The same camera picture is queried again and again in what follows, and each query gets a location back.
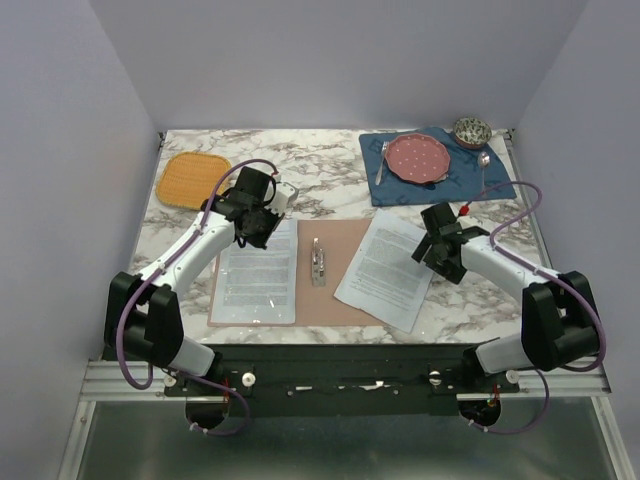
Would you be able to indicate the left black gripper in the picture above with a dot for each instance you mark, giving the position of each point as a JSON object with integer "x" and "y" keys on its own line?
{"x": 261, "y": 241}

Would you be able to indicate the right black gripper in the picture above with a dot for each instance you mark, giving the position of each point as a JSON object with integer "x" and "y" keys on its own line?
{"x": 450, "y": 271}

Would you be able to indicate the printed paper sheet top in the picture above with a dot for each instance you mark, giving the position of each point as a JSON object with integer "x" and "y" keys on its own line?
{"x": 257, "y": 287}

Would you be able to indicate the pink folder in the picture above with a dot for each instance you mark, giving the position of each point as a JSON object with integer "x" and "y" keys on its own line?
{"x": 317, "y": 306}

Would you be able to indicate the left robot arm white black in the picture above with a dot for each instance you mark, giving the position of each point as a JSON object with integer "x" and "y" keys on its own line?
{"x": 143, "y": 318}

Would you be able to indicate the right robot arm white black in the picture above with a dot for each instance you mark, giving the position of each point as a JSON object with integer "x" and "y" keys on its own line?
{"x": 558, "y": 314}

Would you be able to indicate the metal folder clip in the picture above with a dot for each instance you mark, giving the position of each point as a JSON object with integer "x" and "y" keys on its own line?
{"x": 318, "y": 269}

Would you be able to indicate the printed paper stack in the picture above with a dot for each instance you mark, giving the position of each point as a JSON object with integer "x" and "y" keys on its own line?
{"x": 383, "y": 280}

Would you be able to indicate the orange woven mat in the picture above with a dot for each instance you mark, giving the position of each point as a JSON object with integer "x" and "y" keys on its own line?
{"x": 188, "y": 179}

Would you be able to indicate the pink dotted plate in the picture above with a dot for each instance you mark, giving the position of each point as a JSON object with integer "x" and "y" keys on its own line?
{"x": 418, "y": 159}

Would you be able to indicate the blue cloth placemat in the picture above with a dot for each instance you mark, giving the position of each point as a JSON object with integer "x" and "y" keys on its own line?
{"x": 462, "y": 183}

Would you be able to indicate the silver spoon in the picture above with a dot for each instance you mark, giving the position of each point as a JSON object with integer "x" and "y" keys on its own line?
{"x": 483, "y": 162}

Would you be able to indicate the silver fork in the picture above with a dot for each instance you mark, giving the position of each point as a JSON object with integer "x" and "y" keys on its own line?
{"x": 380, "y": 171}

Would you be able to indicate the floral patterned bowl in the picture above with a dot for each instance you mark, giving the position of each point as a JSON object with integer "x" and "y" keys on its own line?
{"x": 471, "y": 132}

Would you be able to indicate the black mounting base plate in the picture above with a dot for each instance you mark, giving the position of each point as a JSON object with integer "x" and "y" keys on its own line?
{"x": 354, "y": 380}

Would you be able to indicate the aluminium rail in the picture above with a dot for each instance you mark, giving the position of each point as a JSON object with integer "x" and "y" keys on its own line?
{"x": 103, "y": 381}

